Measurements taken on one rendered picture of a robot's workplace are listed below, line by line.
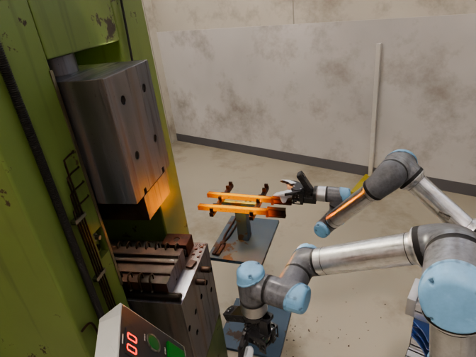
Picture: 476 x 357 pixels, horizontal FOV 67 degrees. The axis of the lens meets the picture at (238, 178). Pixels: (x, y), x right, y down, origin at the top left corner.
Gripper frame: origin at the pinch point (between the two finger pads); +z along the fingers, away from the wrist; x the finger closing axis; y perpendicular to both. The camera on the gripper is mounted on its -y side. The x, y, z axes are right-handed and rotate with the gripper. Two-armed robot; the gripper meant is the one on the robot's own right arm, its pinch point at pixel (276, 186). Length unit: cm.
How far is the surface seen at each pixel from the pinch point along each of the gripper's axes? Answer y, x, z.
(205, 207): 7.0, -14.1, 34.0
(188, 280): 15, -57, 23
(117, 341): -14, -108, 12
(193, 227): 106, 97, 113
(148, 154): -42, -57, 28
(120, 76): -69, -63, 27
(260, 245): 34.0, -5.3, 9.6
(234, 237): 34.0, -1.5, 25.7
